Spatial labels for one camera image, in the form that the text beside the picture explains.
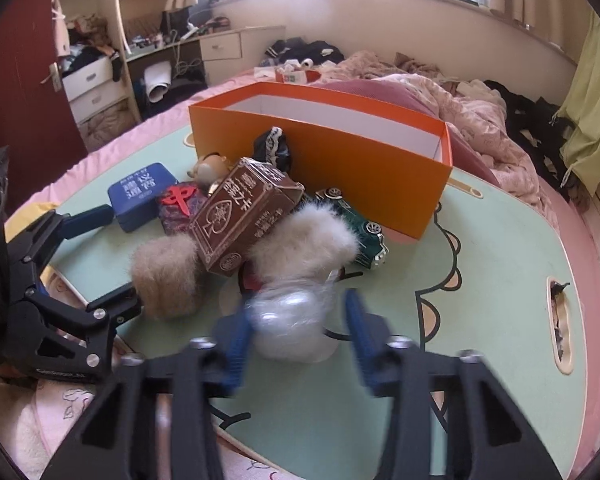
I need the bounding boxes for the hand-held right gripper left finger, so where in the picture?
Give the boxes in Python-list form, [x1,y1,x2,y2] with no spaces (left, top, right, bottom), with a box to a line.
[40,310,256,480]

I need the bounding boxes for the black laptop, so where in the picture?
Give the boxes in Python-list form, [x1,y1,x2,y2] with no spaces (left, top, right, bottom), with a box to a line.
[162,7,193,36]

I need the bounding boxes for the black clothes pile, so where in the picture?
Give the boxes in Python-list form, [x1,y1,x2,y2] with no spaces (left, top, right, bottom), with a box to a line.
[265,38,345,66]

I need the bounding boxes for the red patterned pouch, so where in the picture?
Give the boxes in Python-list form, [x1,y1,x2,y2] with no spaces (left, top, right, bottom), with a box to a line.
[156,182,213,236]

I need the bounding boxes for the white drawer unit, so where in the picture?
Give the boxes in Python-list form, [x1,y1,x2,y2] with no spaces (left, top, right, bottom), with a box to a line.
[60,55,131,123]

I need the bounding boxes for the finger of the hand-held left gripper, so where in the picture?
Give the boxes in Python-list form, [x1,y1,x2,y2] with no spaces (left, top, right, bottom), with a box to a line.
[10,282,143,361]
[7,204,116,281]

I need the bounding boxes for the black garments heap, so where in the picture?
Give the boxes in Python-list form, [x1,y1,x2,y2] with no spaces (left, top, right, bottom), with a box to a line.
[482,79,581,196]

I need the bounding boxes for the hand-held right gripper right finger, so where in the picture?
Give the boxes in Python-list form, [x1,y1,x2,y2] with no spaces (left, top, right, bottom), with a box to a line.
[342,287,563,480]

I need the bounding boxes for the red pillow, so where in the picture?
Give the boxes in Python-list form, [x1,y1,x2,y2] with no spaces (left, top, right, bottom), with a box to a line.
[320,80,501,186]

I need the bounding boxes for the dark red door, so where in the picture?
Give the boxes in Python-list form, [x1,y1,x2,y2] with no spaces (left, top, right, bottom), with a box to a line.
[0,0,88,161]

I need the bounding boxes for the white desk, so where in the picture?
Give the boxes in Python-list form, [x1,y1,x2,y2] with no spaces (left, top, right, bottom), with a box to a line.
[125,25,286,91]

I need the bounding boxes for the bubble wrap packet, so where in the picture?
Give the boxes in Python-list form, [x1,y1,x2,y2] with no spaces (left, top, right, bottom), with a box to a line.
[245,280,341,363]

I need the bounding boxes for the white garment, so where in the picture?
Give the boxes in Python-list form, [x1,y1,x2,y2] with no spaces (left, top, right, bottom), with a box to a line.
[455,79,491,98]

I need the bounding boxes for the rolled white paper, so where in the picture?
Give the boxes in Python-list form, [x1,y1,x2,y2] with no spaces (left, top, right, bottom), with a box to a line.
[145,61,173,103]

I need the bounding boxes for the green toy car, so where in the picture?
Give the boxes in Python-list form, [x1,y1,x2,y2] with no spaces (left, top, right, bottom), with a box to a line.
[315,187,390,271]

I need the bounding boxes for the green cartoon desktop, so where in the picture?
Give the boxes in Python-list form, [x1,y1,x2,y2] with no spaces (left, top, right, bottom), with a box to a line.
[42,120,588,480]

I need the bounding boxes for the beige fur earmuffs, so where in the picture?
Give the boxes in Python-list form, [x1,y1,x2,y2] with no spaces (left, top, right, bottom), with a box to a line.
[130,200,361,321]

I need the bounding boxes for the beige garment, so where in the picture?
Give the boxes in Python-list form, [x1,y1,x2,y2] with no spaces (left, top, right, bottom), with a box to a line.
[395,52,446,78]

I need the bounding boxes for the small cream doll figure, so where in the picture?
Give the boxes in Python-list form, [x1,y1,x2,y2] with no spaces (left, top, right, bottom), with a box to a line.
[187,152,233,186]

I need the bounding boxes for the light green curtain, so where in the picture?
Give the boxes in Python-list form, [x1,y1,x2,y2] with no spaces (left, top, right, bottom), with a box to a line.
[560,10,600,201]

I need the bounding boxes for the brown card box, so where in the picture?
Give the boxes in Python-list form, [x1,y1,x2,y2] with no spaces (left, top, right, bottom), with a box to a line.
[187,157,306,277]

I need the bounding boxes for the black lace cloth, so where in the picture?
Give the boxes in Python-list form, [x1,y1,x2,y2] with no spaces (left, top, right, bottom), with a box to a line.
[252,127,293,173]

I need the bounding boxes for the blue case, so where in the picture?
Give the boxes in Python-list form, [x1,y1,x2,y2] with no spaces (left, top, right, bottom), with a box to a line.
[106,162,181,233]

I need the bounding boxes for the white bookshelf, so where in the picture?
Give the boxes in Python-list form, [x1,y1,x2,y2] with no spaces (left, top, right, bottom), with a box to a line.
[52,0,176,126]

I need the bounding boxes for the pink floral quilt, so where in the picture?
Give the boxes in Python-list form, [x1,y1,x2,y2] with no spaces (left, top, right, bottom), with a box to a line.
[320,50,561,231]

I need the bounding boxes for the orange snack box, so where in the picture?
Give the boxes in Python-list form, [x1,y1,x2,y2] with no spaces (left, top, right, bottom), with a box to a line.
[275,67,321,85]

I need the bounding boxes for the orange cardboard box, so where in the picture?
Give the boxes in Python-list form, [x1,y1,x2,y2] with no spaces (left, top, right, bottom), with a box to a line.
[187,81,453,245]

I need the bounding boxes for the yellow cloth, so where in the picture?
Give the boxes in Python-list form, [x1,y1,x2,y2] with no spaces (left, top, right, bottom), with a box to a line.
[4,201,61,241]

